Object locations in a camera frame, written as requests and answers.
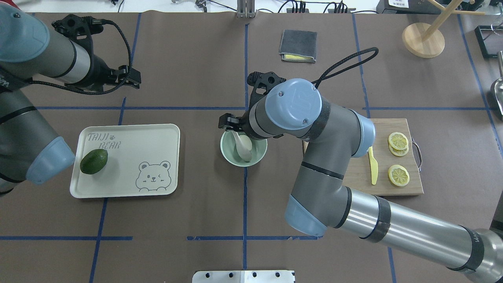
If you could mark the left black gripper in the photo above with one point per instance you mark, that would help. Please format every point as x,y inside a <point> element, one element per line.
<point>99,70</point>

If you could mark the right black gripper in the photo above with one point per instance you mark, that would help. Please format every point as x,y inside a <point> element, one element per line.
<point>235,122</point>

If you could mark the white plastic spoon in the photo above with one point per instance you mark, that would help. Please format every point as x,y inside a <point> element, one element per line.
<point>241,147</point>

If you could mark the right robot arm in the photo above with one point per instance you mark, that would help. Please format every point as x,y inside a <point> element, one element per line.
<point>326,193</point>

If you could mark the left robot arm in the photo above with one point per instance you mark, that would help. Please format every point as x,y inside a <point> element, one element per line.
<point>60,56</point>

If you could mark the light green bowl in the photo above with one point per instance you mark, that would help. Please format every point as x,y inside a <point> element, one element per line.
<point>231,153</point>

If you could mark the white bear tray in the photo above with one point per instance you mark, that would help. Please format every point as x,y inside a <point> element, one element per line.
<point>142,161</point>

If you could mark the yellow sponge cloth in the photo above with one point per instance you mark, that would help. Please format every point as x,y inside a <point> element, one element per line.
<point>297,58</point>

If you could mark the grey cleaning cloth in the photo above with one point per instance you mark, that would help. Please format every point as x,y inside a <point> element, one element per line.
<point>298,42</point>

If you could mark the bamboo cutting board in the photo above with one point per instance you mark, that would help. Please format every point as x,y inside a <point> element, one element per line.
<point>358,175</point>

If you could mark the yellow plastic knife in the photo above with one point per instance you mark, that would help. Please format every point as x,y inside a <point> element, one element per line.
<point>374,167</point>

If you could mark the lemon slice front lower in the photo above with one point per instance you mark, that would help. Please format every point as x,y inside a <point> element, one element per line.
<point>398,141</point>

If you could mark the lemon slice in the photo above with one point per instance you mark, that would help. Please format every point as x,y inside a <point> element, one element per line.
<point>398,175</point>
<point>398,152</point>
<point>398,141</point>

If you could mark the lemon slice back lower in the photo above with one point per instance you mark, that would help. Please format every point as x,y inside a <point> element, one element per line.
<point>398,152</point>

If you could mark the lemon slice top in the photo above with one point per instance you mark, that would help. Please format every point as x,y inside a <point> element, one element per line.
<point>398,175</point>

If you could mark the wooden stand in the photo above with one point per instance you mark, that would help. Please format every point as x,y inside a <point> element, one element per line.
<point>425,40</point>

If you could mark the metal scoop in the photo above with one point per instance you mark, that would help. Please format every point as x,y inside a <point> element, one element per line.
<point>496,90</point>

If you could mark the dark tray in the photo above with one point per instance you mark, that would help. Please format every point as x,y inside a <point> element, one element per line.
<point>490,40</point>

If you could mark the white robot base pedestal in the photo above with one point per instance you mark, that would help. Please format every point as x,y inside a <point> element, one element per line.
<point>245,276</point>

